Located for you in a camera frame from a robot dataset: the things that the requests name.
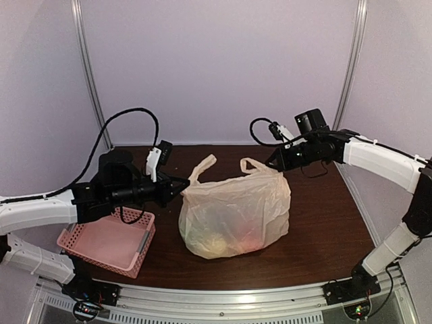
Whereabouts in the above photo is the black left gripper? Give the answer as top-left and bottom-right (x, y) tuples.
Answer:
(108, 170), (189, 208)

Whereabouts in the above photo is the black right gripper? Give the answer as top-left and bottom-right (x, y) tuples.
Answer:
(266, 138), (320, 172)

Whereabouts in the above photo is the beige plastic bag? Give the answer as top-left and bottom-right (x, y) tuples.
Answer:
(178, 155), (291, 259)

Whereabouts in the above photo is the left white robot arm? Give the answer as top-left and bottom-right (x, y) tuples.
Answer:
(1, 148), (190, 300)

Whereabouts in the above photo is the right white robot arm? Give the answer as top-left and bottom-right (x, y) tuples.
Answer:
(265, 109), (431, 298)

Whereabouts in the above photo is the pink perforated plastic basket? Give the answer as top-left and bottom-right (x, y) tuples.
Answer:
(57, 207), (155, 279)

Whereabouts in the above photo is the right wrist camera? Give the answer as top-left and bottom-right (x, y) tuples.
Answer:
(268, 121), (294, 149)

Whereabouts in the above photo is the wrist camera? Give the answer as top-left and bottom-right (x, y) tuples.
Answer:
(268, 121), (294, 149)
(145, 140), (173, 182)

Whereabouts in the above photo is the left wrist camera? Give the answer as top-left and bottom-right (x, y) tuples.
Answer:
(145, 140), (173, 182)

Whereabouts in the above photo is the left black camera cable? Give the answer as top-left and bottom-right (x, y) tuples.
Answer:
(0, 107), (160, 203)

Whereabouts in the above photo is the front aluminium rail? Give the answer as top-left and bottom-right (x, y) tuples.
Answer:
(33, 266), (409, 324)

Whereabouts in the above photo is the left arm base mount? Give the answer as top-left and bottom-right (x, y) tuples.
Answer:
(57, 256), (121, 323)

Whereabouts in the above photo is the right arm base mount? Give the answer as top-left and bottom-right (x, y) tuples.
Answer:
(322, 264), (381, 321)

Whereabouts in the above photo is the right aluminium frame post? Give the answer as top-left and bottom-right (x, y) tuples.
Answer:
(332, 0), (369, 130)

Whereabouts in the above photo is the aluminium frame post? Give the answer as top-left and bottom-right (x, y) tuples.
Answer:
(332, 0), (369, 130)
(70, 0), (105, 130)

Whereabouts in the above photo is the left aluminium frame post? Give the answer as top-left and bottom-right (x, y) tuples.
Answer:
(70, 0), (105, 130)

